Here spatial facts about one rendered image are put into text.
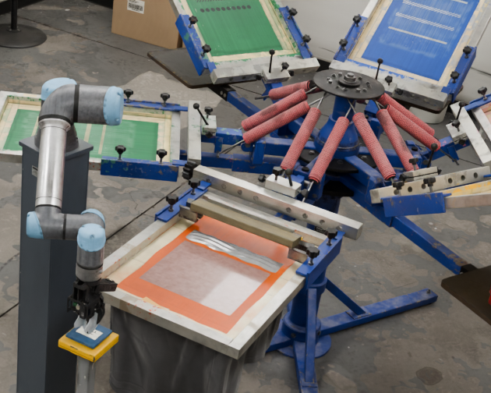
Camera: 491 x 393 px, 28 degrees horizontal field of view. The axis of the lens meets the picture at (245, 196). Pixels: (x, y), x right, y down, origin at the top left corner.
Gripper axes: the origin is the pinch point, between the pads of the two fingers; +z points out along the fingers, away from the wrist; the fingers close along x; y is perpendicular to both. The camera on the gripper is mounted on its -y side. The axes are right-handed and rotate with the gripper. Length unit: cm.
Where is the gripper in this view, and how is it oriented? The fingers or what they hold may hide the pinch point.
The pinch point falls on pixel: (90, 328)
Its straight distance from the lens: 294.6
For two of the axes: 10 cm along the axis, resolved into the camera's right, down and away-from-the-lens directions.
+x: 8.8, 3.2, -3.5
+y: -4.5, 3.8, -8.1
